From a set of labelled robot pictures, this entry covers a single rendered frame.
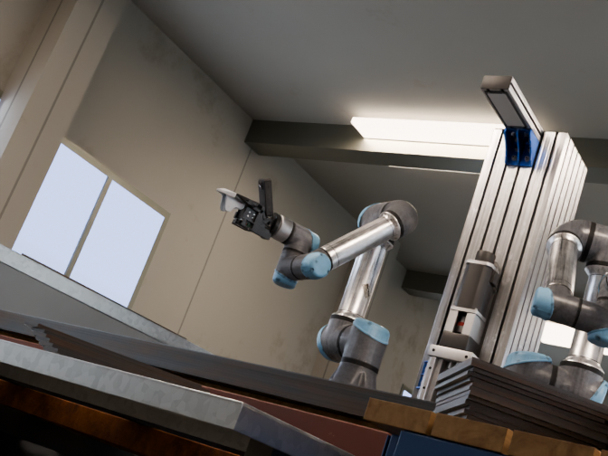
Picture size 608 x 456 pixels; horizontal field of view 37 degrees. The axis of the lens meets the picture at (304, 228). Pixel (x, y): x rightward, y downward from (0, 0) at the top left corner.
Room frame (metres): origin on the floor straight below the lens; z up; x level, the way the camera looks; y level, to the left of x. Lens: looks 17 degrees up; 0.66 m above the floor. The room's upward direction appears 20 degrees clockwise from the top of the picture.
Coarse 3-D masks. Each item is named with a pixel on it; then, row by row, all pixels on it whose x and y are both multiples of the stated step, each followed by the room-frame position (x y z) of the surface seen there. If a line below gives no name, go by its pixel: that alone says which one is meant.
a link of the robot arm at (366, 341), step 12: (360, 324) 2.65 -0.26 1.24; (372, 324) 2.64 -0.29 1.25; (348, 336) 2.68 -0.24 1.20; (360, 336) 2.65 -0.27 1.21; (372, 336) 2.64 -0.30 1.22; (384, 336) 2.65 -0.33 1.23; (348, 348) 2.66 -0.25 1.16; (360, 348) 2.64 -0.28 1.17; (372, 348) 2.64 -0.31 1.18; (384, 348) 2.66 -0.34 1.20; (360, 360) 2.64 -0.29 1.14; (372, 360) 2.64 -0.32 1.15
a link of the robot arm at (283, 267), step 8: (288, 248) 2.66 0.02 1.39; (280, 256) 2.68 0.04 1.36; (288, 256) 2.66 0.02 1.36; (280, 264) 2.66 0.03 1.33; (288, 264) 2.62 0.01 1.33; (280, 272) 2.66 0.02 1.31; (288, 272) 2.63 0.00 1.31; (280, 280) 2.66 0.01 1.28; (288, 280) 2.66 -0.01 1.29; (296, 280) 2.67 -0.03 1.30; (288, 288) 2.70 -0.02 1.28
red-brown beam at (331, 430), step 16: (0, 336) 1.94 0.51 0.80; (16, 336) 1.96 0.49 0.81; (208, 384) 1.52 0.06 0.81; (240, 400) 1.42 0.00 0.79; (256, 400) 1.40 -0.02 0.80; (272, 400) 1.42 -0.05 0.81; (288, 416) 1.35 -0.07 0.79; (304, 416) 1.33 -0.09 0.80; (320, 416) 1.31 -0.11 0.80; (336, 416) 1.32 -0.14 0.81; (320, 432) 1.30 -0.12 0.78; (336, 432) 1.28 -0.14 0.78; (352, 432) 1.26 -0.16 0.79; (368, 432) 1.24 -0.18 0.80; (384, 432) 1.22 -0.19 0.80; (352, 448) 1.25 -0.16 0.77; (368, 448) 1.24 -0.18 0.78
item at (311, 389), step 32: (0, 320) 1.96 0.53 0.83; (32, 320) 1.88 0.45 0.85; (128, 352) 1.64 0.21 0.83; (160, 352) 1.58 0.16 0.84; (192, 352) 1.53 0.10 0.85; (224, 384) 1.47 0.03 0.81; (256, 384) 1.41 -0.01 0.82; (288, 384) 1.36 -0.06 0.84; (320, 384) 1.32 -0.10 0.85; (352, 416) 1.30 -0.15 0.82
